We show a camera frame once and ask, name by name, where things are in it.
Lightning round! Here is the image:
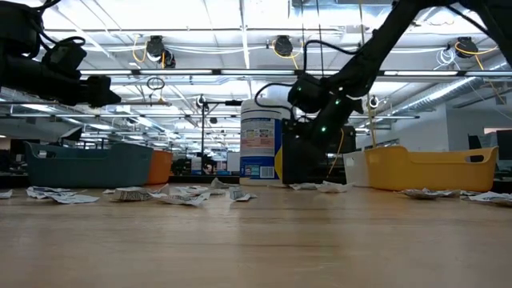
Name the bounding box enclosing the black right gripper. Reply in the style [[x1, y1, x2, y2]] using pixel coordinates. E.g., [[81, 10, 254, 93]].
[[296, 106, 353, 183]]

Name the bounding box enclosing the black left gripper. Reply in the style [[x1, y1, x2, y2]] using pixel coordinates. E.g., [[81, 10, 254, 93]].
[[47, 75, 122, 108]]

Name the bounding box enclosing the white gauze strip packet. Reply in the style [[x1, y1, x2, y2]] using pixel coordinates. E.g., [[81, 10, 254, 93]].
[[317, 180, 356, 194], [288, 182, 321, 191]]

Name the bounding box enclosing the grey narrow strip packet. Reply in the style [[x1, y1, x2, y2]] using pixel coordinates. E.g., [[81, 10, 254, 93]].
[[229, 186, 258, 202]]

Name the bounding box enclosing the black tower box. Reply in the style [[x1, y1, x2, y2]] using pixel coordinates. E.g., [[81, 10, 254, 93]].
[[282, 133, 298, 183]]

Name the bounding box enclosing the black computer monitor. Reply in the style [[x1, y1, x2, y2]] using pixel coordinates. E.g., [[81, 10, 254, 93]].
[[319, 126, 358, 155], [495, 129, 512, 162]]

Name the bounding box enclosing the white plastic bin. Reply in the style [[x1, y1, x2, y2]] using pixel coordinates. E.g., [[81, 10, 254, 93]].
[[342, 150, 372, 188]]

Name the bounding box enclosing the black tilted monitor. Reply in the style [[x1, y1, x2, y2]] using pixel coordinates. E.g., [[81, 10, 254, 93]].
[[58, 126, 84, 143]]

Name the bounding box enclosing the white wipes canister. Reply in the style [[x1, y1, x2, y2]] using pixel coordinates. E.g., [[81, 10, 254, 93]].
[[238, 98, 286, 187]]

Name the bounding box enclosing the teal plastic bin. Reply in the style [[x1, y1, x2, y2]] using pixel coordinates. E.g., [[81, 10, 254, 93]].
[[23, 142, 154, 190]]

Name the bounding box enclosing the orange plastic bin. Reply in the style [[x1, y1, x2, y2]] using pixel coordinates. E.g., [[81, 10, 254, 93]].
[[146, 150, 174, 186]]

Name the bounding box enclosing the yellow plastic bin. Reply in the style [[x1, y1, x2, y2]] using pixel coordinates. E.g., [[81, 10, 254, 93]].
[[363, 145, 500, 194]]

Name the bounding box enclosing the thin yellow cable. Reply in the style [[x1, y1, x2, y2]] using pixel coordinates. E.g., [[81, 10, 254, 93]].
[[326, 127, 346, 177]]

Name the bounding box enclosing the black ceiling cable reel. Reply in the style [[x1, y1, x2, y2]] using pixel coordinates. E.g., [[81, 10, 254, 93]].
[[454, 35, 480, 59], [273, 34, 295, 58], [144, 34, 177, 70]]

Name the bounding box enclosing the yellow hanging cable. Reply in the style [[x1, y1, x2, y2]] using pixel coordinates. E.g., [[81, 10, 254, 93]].
[[358, 0, 378, 150]]

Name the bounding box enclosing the black hanging cable with coil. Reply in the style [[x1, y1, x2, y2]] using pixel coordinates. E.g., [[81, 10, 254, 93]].
[[316, 0, 326, 77]]

